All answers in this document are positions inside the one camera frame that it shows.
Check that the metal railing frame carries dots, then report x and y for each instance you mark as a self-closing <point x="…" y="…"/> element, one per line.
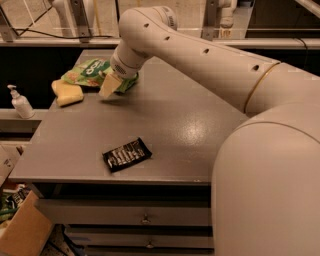
<point x="258" y="24"/>

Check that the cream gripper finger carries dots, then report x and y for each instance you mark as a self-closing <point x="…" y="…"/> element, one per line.
<point x="110" y="85"/>

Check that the black snack bar wrapper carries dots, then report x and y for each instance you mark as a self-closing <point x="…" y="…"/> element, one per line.
<point x="126" y="155"/>

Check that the grey drawer cabinet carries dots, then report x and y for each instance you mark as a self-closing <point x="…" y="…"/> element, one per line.
<point x="180" y="122"/>

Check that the green rice chip bag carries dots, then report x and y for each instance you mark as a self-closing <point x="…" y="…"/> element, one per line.
<point x="92" y="73"/>

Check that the grey drawer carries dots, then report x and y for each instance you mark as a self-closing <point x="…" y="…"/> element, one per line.
<point x="143" y="213"/>
<point x="148" y="237"/>

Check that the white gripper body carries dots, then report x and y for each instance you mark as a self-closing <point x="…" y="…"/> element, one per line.
<point x="122" y="69"/>

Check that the white pump lotion bottle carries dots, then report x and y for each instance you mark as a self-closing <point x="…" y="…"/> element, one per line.
<point x="21" y="103"/>

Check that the cardboard box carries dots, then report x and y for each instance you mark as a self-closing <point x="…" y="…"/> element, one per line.
<point x="27" y="232"/>

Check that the top grey drawer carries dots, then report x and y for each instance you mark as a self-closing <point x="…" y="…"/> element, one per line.
<point x="143" y="213"/>

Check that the yellow sponge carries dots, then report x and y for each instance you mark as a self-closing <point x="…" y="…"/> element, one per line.
<point x="66" y="93"/>

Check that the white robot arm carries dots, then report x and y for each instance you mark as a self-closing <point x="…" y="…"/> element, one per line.
<point x="265" y="196"/>

